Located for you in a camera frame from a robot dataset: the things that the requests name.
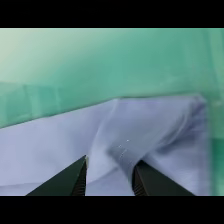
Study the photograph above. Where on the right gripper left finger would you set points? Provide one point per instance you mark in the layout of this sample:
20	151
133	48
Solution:
68	181

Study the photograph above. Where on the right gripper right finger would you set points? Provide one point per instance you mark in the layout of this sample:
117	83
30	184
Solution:
151	183

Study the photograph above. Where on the pale blue shirt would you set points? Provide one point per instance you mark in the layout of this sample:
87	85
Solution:
50	150

